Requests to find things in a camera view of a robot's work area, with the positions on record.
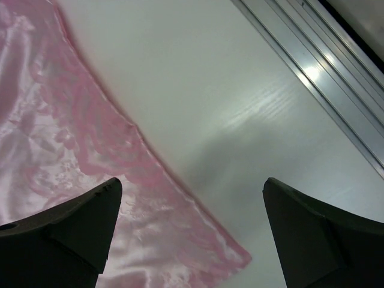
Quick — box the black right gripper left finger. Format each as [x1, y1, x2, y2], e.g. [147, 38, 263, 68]
[1, 178, 122, 287]

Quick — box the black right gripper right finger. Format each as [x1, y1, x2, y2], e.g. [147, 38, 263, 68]
[263, 178, 383, 287]

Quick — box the pink satin pillowcase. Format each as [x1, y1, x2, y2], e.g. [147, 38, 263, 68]
[1, 1, 251, 287]

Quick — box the right aluminium rail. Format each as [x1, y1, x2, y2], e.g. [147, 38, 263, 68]
[235, 1, 383, 173]

